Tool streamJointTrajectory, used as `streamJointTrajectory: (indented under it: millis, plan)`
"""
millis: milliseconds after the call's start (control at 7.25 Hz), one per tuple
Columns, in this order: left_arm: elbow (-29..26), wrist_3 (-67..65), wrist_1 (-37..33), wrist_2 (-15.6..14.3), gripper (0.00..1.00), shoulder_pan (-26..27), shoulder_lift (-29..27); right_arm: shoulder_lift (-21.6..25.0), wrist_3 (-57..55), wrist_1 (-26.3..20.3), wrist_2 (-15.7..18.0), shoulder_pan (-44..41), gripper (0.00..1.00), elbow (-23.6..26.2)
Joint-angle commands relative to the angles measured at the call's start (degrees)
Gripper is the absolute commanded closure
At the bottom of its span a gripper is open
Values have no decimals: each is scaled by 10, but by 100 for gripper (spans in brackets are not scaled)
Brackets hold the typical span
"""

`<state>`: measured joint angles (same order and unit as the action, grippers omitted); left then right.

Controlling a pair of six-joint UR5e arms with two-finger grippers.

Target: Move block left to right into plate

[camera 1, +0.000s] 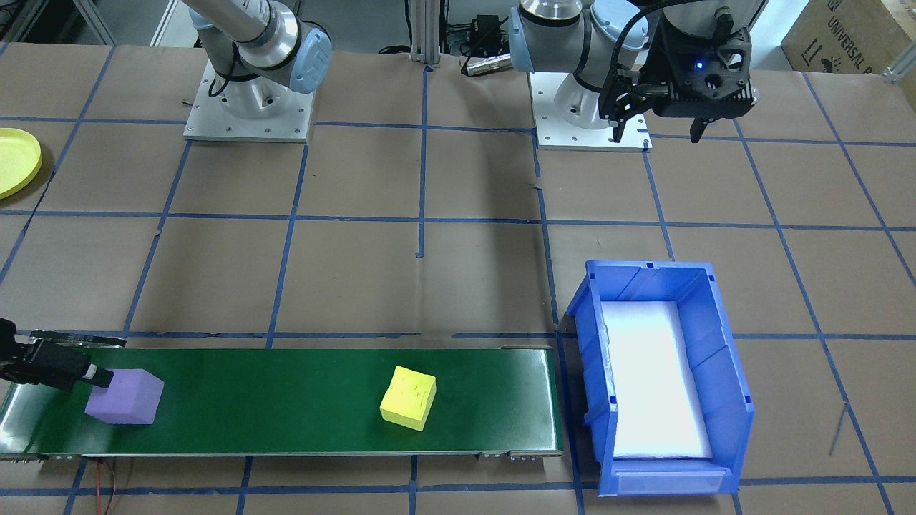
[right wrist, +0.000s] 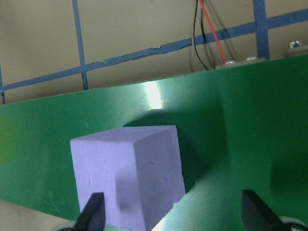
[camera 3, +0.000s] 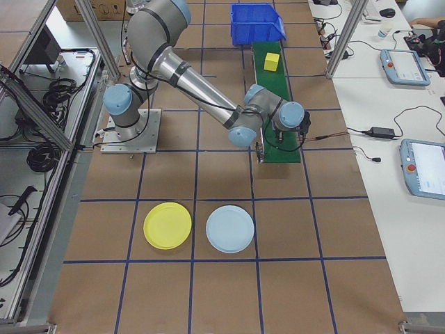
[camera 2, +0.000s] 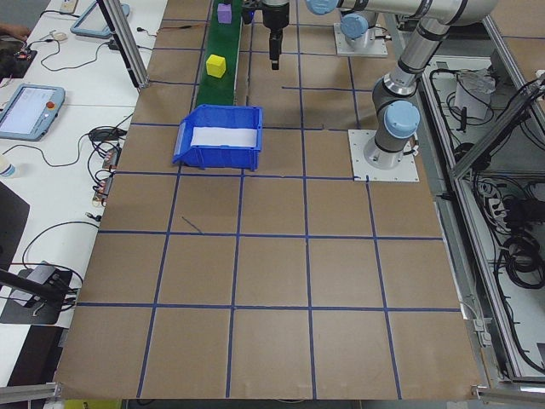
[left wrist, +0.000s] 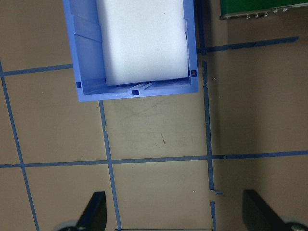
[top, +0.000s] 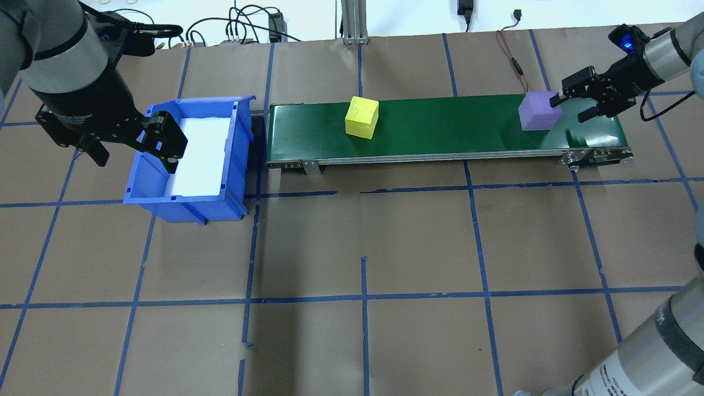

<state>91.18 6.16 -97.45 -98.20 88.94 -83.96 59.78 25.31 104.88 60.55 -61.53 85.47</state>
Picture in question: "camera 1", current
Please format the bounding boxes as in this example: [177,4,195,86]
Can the purple foam block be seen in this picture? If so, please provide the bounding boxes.
[84,368,165,426]

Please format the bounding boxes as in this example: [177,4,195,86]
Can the yellow foam block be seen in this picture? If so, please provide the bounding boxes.
[379,366,437,431]

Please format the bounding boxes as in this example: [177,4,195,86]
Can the yellow plate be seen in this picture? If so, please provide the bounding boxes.
[0,128,42,200]

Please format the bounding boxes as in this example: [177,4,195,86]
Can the brown cardboard box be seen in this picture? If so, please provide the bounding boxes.
[780,0,916,76]

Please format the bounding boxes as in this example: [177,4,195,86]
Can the black power adapter box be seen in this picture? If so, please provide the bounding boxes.
[469,14,502,45]

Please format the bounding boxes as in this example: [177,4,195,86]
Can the aluminium profile bar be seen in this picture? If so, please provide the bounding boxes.
[882,57,916,85]

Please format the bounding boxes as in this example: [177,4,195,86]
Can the green conveyor belt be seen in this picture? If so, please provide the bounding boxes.
[0,330,566,462]

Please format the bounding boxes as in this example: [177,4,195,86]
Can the white foam pad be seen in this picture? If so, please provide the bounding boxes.
[600,300,714,459]

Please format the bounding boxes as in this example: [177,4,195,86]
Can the blue plastic storage bin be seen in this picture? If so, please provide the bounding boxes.
[565,259,756,496]

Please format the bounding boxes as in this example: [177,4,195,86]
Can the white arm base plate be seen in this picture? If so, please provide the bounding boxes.
[184,61,316,142]
[530,72,652,152]

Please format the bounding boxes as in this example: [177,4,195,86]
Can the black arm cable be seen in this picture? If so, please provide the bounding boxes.
[208,39,248,97]
[612,0,670,79]

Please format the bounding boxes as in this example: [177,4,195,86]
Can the red conveyor wire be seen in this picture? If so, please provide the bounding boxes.
[97,458,119,515]

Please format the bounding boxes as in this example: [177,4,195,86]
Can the silver cable connector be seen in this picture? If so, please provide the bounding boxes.
[462,56,515,77]

